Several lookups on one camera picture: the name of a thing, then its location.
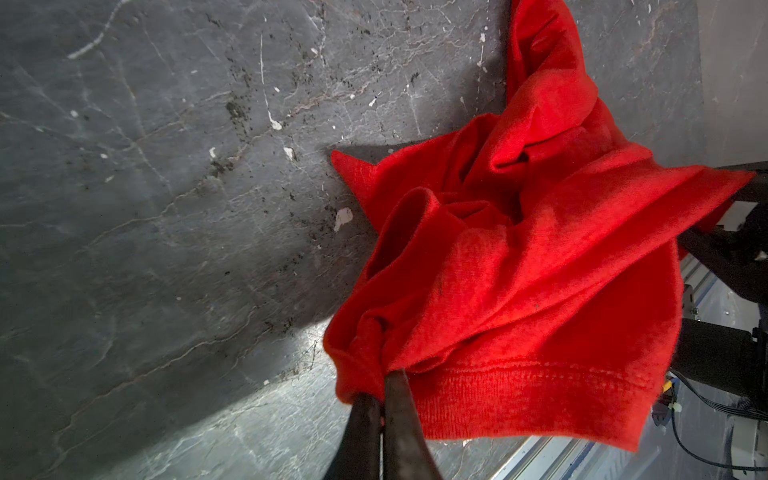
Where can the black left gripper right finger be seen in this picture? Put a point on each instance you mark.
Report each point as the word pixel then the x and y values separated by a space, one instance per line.
pixel 405 451

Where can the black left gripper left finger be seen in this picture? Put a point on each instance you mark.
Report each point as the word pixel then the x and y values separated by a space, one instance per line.
pixel 358 455

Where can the red cloth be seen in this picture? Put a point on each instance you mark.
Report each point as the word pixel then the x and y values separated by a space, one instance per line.
pixel 526 274

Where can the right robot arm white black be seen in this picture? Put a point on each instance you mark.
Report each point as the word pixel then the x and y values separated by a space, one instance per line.
pixel 723 340

